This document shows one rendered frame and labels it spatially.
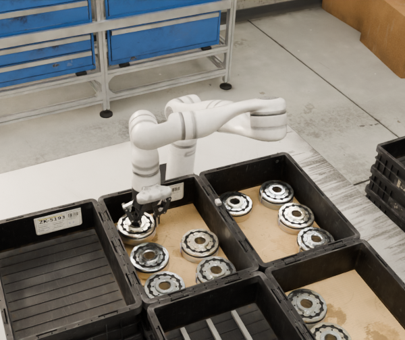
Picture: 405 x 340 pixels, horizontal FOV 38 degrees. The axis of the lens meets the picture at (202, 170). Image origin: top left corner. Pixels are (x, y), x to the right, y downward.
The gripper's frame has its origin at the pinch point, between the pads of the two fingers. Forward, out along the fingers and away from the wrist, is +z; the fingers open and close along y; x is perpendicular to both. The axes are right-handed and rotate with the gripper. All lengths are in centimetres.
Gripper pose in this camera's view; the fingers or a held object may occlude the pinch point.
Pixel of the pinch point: (147, 222)
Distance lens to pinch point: 164.9
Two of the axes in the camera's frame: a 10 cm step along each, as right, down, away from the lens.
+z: -0.4, 7.8, 6.3
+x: 4.1, 5.8, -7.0
